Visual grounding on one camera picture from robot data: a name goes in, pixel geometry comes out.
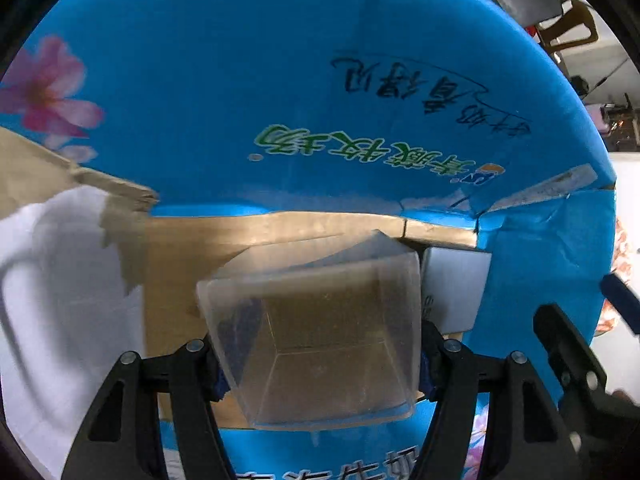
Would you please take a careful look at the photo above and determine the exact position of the blue cardboard milk box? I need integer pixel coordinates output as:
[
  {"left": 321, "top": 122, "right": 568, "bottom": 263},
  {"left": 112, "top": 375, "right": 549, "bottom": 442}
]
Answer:
[{"left": 1, "top": 0, "right": 615, "bottom": 479}]

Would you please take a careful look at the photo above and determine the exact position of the black weight bench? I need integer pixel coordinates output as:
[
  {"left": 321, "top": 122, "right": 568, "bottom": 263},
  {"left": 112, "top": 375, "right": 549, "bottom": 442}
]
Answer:
[{"left": 494, "top": 0, "right": 563, "bottom": 27}]

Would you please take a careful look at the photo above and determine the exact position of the clear acrylic cube box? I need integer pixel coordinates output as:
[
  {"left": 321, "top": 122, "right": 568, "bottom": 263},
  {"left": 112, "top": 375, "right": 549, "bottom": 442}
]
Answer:
[{"left": 196, "top": 231, "right": 421, "bottom": 431}]

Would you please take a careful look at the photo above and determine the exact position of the white square charger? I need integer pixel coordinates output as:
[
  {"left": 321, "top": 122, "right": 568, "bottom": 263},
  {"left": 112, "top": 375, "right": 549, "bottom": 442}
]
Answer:
[{"left": 421, "top": 246, "right": 491, "bottom": 334}]

